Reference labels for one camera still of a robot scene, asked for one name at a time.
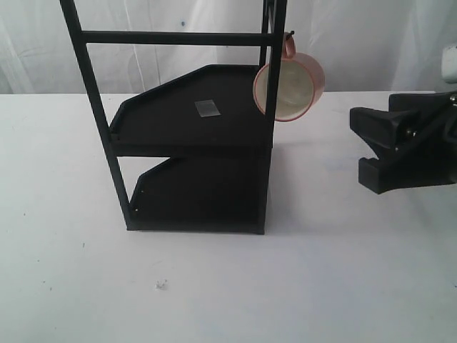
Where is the grey square sticker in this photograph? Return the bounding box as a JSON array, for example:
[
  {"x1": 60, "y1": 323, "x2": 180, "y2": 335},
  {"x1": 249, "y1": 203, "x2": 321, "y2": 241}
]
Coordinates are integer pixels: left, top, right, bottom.
[{"x1": 194, "y1": 100, "x2": 221, "y2": 118}]

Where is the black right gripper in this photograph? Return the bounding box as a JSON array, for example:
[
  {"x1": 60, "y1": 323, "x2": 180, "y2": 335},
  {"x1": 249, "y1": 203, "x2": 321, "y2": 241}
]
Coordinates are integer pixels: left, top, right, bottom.
[{"x1": 349, "y1": 92, "x2": 456, "y2": 194}]

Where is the black metal shelf rack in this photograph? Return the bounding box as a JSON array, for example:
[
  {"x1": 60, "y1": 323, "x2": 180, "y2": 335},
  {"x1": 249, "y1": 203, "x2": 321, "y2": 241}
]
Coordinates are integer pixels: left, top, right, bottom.
[{"x1": 60, "y1": 1, "x2": 287, "y2": 234}]

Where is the small white debris scrap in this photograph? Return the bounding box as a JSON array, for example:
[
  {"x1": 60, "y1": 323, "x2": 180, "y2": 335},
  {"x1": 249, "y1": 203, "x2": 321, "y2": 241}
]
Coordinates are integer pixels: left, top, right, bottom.
[{"x1": 155, "y1": 279, "x2": 168, "y2": 290}]

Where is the white backdrop curtain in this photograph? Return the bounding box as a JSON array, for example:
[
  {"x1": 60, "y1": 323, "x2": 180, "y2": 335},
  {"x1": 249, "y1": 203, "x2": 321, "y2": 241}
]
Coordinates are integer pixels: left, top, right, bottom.
[{"x1": 1, "y1": 1, "x2": 456, "y2": 94}]

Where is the pink ceramic mug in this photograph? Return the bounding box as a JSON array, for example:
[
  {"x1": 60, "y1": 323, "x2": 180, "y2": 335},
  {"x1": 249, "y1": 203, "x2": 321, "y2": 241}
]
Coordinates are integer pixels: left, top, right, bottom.
[{"x1": 275, "y1": 31, "x2": 325, "y2": 122}]

